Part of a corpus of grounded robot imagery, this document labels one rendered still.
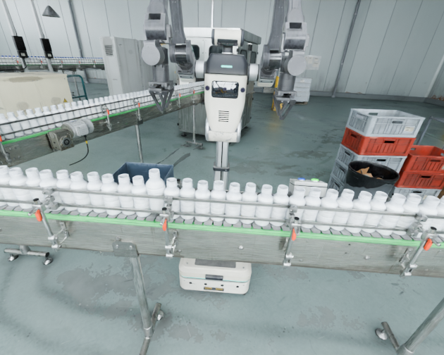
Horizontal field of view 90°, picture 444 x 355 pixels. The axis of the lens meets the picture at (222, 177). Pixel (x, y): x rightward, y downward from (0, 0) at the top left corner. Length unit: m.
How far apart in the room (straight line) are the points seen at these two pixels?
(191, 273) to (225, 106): 1.14
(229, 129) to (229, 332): 1.30
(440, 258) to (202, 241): 0.93
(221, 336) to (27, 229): 1.24
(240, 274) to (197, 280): 0.31
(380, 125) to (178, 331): 2.68
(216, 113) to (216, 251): 0.75
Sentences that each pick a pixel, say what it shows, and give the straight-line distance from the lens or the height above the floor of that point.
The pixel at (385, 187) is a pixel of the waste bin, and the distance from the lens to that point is 2.63.
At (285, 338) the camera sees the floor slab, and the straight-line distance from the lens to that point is 1.81.
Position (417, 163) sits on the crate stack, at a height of 0.57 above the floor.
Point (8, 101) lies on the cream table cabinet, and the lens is 4.68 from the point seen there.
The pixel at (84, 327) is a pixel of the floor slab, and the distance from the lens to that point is 1.94.
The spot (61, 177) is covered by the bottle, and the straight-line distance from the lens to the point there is 1.02.
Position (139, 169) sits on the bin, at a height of 0.90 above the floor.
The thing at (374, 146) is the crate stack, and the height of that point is 0.78.
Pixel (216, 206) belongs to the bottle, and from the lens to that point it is 0.84.
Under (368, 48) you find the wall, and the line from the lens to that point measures 14.22.
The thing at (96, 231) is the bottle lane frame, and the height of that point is 0.93.
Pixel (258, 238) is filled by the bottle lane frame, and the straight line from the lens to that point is 0.90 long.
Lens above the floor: 1.57
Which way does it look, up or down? 28 degrees down
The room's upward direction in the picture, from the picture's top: 3 degrees clockwise
